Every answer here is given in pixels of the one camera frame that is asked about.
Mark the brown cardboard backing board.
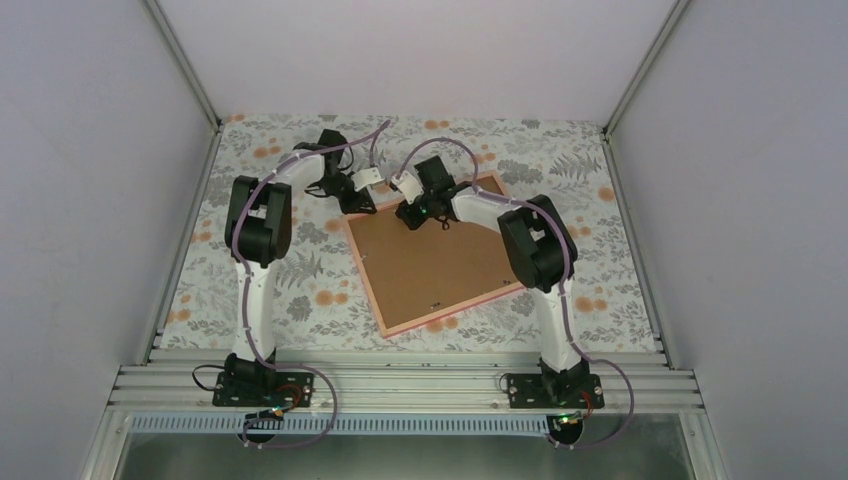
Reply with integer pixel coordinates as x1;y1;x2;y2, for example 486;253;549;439
348;177;525;333

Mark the pink wooden picture frame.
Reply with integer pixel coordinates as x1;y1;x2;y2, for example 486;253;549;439
341;170;531;340

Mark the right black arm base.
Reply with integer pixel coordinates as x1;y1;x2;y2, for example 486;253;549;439
499;371;605;447

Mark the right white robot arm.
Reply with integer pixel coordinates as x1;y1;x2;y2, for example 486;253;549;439
389;157;590;407

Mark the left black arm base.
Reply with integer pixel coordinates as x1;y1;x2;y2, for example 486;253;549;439
212;371;314;444

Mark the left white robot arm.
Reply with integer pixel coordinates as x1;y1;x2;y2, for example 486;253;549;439
213;129;377;405

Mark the floral patterned table mat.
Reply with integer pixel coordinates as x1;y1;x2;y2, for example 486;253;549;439
162;114;654;353

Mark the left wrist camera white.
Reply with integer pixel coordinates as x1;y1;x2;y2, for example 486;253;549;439
351;167;384;192

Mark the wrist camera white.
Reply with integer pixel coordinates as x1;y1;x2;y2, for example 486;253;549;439
390;170;424;205
351;167;384;192

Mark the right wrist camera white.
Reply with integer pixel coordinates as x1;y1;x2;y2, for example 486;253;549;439
390;170;424;205

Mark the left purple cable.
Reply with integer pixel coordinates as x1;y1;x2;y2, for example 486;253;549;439
229;119;393;452

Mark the aluminium mounting rail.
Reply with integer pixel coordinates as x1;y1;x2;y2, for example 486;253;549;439
107;349;704;414

